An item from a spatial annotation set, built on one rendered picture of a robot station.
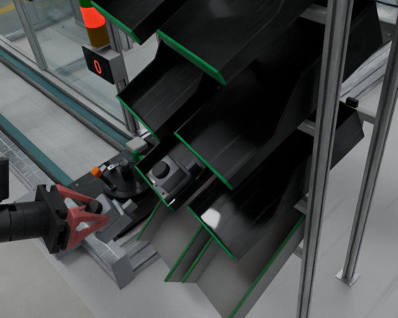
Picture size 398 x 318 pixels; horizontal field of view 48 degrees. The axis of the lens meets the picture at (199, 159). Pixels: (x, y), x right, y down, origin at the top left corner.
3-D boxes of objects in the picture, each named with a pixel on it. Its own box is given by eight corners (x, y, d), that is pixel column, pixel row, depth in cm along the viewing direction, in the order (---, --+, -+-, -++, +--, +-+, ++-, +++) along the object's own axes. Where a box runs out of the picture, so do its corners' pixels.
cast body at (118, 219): (106, 245, 77) (81, 228, 72) (96, 229, 80) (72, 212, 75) (142, 212, 78) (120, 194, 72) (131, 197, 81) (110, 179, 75)
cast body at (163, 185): (172, 206, 78) (151, 188, 72) (160, 192, 81) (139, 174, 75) (206, 173, 78) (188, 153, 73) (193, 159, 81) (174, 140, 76)
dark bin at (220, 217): (237, 262, 68) (217, 246, 63) (192, 211, 77) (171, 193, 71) (364, 137, 69) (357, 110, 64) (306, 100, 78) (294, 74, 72)
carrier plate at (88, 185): (120, 240, 104) (118, 234, 102) (69, 190, 118) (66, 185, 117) (195, 185, 115) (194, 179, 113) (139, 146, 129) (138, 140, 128)
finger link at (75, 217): (100, 186, 76) (45, 190, 70) (117, 212, 71) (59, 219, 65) (93, 217, 79) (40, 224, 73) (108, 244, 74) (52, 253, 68)
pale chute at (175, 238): (180, 282, 90) (165, 282, 86) (150, 240, 98) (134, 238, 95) (257, 170, 83) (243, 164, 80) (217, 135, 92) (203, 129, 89)
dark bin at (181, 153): (174, 212, 77) (152, 194, 72) (140, 171, 86) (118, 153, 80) (289, 101, 78) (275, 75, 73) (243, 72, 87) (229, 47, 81)
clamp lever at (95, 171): (110, 190, 110) (93, 175, 104) (105, 186, 111) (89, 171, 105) (120, 179, 111) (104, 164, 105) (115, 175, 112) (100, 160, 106)
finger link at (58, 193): (96, 180, 77) (42, 183, 71) (112, 204, 72) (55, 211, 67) (89, 211, 80) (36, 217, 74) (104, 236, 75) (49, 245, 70)
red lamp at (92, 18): (92, 29, 106) (86, 10, 103) (81, 24, 109) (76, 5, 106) (109, 22, 109) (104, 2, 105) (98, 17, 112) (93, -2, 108)
